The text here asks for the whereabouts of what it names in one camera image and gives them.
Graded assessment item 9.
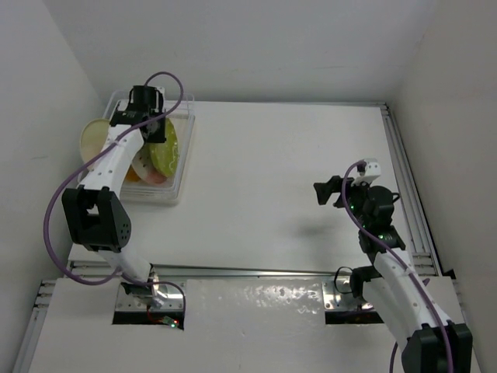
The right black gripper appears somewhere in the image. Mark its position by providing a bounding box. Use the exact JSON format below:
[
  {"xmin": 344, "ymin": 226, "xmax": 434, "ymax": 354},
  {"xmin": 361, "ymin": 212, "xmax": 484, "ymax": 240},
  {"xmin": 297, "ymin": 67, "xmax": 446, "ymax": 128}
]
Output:
[{"xmin": 314, "ymin": 175, "xmax": 371, "ymax": 228}]

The green dotted plate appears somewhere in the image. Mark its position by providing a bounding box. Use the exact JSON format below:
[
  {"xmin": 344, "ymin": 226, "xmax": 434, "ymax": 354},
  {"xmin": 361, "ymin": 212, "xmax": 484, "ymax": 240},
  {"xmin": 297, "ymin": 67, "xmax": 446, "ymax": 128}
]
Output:
[{"xmin": 149, "ymin": 118, "xmax": 179, "ymax": 178}]

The white pink floral plate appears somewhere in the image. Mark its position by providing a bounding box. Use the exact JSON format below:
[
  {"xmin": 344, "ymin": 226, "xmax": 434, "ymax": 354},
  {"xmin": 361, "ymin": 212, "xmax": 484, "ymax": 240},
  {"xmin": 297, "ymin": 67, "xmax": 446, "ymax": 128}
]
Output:
[{"xmin": 131, "ymin": 146, "xmax": 167, "ymax": 186}]

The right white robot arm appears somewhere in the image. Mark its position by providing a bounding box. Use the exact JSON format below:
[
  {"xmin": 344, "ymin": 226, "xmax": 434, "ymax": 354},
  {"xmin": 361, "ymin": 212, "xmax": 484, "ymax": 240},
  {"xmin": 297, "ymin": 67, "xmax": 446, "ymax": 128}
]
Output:
[{"xmin": 314, "ymin": 176, "xmax": 473, "ymax": 372}]

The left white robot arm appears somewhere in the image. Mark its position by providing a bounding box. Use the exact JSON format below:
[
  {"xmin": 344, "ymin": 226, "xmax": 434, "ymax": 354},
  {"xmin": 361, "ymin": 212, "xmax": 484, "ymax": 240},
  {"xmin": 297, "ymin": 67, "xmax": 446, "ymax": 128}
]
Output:
[{"xmin": 62, "ymin": 85, "xmax": 168, "ymax": 309}]

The cream round plate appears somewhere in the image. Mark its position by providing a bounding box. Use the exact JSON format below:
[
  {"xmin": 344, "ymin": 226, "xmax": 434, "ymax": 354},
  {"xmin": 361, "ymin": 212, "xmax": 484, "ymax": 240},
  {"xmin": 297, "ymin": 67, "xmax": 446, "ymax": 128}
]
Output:
[{"xmin": 79, "ymin": 118, "xmax": 109, "ymax": 163}]

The orange dotted plate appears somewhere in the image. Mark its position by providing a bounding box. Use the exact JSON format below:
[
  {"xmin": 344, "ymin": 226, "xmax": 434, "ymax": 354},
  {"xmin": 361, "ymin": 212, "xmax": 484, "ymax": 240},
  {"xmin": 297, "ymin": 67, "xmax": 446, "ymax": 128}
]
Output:
[{"xmin": 125, "ymin": 168, "xmax": 141, "ymax": 183}]

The white foreground cover board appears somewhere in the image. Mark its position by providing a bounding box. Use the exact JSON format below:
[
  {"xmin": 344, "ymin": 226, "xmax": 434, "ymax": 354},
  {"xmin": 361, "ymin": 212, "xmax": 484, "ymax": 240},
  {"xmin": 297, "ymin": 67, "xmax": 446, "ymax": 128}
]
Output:
[{"xmin": 30, "ymin": 279, "xmax": 402, "ymax": 372}]

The small green circuit board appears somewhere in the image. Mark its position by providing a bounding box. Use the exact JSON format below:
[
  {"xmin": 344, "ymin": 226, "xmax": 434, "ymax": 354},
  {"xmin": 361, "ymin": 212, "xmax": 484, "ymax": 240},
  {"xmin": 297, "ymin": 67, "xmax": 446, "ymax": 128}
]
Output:
[{"xmin": 146, "ymin": 310, "xmax": 179, "ymax": 329}]

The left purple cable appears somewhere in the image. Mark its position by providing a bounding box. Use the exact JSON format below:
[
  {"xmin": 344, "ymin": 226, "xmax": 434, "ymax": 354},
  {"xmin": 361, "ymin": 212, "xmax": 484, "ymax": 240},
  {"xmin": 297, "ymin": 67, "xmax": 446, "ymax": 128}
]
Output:
[{"xmin": 42, "ymin": 71, "xmax": 187, "ymax": 329}]

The purple cable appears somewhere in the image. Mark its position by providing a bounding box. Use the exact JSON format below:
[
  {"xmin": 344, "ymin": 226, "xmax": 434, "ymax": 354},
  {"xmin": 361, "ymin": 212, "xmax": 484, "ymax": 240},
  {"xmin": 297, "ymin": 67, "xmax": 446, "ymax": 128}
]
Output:
[
  {"xmin": 341, "ymin": 161, "xmax": 455, "ymax": 373},
  {"xmin": 42, "ymin": 71, "xmax": 187, "ymax": 329}
]

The white wire dish rack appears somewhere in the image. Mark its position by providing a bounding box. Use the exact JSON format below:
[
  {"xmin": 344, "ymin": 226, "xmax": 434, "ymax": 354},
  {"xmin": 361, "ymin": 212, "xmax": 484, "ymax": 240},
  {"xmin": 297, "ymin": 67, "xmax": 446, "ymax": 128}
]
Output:
[{"xmin": 76, "ymin": 90, "xmax": 196, "ymax": 206}]

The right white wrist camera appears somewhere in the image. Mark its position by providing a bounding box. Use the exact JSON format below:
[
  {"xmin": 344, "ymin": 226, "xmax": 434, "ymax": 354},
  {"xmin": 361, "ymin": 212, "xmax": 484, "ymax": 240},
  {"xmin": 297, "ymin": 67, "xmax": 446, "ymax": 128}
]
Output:
[{"xmin": 353, "ymin": 159, "xmax": 381, "ymax": 185}]

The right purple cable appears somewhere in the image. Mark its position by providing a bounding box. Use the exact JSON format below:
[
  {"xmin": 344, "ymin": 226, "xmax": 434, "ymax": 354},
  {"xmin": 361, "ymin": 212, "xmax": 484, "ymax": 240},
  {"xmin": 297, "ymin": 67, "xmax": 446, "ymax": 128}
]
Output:
[{"xmin": 341, "ymin": 161, "xmax": 455, "ymax": 373}]

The front aluminium frame rail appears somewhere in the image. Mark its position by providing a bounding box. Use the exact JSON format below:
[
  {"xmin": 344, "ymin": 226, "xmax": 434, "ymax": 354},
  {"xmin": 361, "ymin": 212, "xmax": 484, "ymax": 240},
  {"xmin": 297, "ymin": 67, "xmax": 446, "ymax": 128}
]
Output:
[{"xmin": 68, "ymin": 260, "xmax": 440, "ymax": 279}]

